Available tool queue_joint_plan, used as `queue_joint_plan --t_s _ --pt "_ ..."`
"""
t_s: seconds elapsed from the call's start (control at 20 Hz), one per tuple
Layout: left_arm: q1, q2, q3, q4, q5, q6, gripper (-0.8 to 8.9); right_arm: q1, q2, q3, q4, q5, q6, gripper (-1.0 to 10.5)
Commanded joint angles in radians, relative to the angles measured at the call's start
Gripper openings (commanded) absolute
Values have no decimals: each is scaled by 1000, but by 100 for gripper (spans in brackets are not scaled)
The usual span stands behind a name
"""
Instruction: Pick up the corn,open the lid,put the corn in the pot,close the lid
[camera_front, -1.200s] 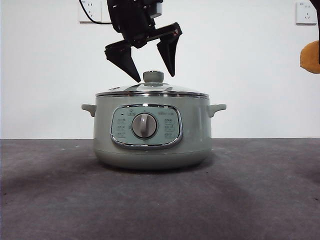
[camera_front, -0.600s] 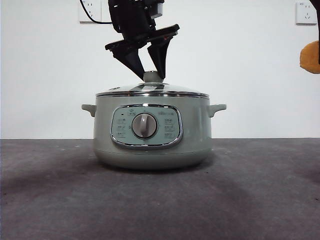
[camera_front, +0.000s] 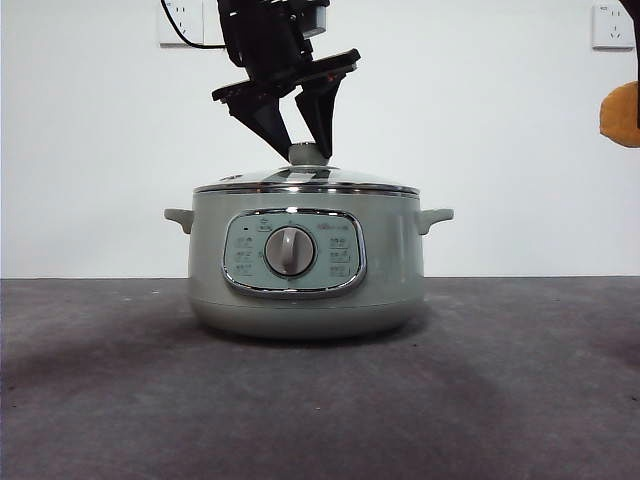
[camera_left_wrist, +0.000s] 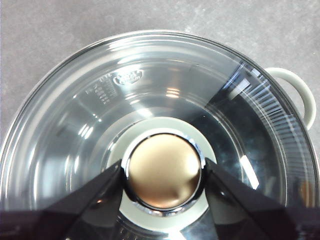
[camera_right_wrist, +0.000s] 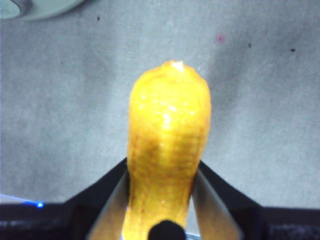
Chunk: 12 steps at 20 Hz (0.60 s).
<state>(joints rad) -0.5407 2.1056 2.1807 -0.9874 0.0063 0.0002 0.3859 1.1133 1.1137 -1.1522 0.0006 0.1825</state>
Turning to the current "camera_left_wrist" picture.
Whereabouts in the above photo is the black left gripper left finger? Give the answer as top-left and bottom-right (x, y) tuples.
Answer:
(0, 159), (126, 240)

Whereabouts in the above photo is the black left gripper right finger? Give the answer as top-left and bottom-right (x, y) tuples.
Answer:
(203, 157), (320, 240)

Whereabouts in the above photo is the glass lid with green knob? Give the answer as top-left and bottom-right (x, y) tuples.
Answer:
(0, 29), (320, 240)

